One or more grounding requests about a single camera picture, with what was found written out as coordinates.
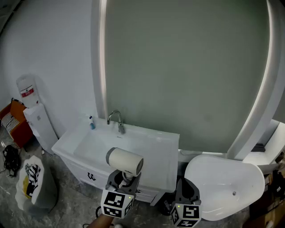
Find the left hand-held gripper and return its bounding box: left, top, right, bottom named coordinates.
left=100, top=169, right=142, bottom=219

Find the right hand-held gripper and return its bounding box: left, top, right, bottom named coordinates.
left=170, top=177, right=202, bottom=228

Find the cream hair dryer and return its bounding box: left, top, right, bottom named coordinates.
left=106, top=147, right=144, bottom=188

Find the white ceramic sink basin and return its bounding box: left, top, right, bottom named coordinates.
left=51, top=118, right=180, bottom=193

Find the person's left forearm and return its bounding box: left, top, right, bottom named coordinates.
left=85, top=214, right=115, bottom=228

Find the white bathtub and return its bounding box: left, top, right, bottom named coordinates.
left=184, top=155, right=266, bottom=221

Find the blue bottle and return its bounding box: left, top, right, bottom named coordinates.
left=86, top=114, right=96, bottom=130

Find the chrome faucet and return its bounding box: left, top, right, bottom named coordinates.
left=106, top=110, right=126, bottom=134

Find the brown cardboard box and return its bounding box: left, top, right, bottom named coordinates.
left=249, top=189, right=285, bottom=228

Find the white printed bag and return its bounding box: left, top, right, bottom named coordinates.
left=15, top=155, right=59, bottom=214

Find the white water dispenser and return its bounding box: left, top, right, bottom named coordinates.
left=23, top=103, right=59, bottom=155

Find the white side shelf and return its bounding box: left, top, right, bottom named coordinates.
left=242, top=120, right=285, bottom=166

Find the orange box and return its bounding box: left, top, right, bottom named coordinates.
left=0, top=98, right=34, bottom=149

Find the clear water dispenser bottle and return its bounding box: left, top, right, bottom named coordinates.
left=16, top=74, right=40, bottom=109

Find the black cable bundle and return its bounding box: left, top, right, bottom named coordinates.
left=2, top=144, right=22, bottom=178

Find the white arched frame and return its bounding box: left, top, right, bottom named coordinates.
left=90, top=0, right=285, bottom=161

